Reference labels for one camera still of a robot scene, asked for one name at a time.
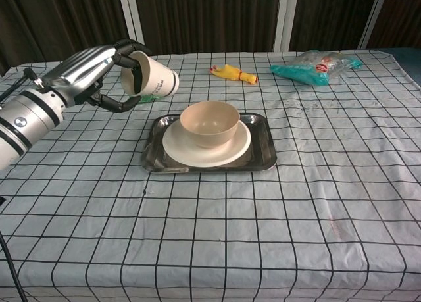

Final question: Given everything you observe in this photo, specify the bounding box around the blue padded table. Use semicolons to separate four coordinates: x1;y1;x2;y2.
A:
391;47;421;72

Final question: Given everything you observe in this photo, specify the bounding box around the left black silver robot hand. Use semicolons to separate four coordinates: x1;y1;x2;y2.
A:
34;38;153;114

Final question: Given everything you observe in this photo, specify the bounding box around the yellow rubber chicken toy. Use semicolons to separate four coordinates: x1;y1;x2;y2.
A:
209;64;259;85

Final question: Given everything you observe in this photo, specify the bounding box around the teal clear snack bag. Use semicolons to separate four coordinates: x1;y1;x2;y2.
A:
270;50;364;88

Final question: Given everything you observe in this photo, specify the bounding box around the stainless steel rectangular tray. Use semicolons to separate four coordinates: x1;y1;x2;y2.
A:
141;113;279;174

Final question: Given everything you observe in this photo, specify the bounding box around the white round plate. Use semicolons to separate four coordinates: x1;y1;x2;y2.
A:
162;119;252;168

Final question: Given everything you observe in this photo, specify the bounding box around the green sachet packet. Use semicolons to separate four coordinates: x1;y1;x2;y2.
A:
137;94;165;104

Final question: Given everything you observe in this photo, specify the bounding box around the dark partition panel white frame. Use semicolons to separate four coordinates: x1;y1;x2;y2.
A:
131;0;290;58
366;0;421;49
282;0;382;52
0;0;145;78

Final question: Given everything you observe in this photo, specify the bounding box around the beige bowl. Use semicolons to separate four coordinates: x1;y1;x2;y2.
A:
179;100;241;149

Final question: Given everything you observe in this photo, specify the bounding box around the white paper cup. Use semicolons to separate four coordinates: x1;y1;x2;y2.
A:
120;50;181;98

